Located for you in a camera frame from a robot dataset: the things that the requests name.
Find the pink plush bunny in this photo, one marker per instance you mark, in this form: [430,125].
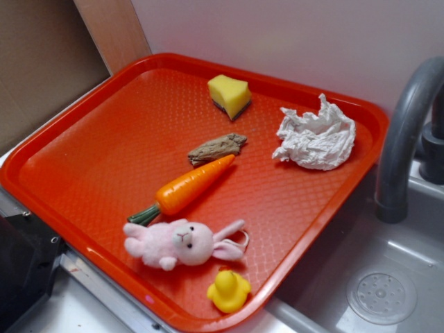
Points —
[167,245]

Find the yellow sponge piece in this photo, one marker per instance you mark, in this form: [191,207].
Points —
[230,95]

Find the orange plastic tray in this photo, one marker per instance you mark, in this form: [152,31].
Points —
[104,158]

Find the yellow rubber duck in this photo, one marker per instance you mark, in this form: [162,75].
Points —
[229,291]

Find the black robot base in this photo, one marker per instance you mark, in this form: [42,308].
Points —
[30,257]

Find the brown cardboard panel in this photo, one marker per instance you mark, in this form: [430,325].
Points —
[52,52]

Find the grey sink faucet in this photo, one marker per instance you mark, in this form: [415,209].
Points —
[416,121]

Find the brown wood piece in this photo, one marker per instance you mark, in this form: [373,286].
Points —
[215,149]

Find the orange toy carrot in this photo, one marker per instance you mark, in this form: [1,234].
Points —
[179,193]

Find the crumpled white paper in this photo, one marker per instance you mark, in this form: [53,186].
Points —
[321,141]

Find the grey plastic sink basin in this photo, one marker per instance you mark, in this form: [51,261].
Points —
[363,275]

